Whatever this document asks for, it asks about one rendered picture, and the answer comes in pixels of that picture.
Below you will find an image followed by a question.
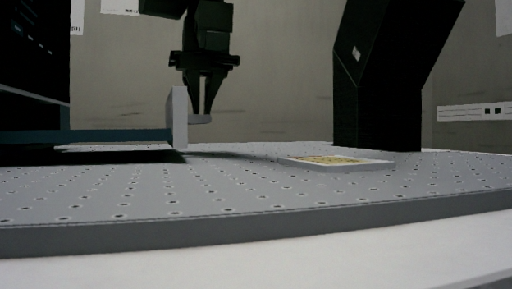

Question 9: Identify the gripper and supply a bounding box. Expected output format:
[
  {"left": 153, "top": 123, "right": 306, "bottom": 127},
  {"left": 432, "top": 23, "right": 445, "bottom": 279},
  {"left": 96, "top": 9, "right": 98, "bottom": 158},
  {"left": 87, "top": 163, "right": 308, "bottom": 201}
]
[{"left": 168, "top": 50, "right": 240, "bottom": 115}]

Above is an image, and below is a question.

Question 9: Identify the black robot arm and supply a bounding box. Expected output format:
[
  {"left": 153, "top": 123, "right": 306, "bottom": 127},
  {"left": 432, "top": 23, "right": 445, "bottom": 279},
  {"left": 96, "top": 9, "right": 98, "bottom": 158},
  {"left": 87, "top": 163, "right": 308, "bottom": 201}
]
[{"left": 138, "top": 0, "right": 234, "bottom": 55}]

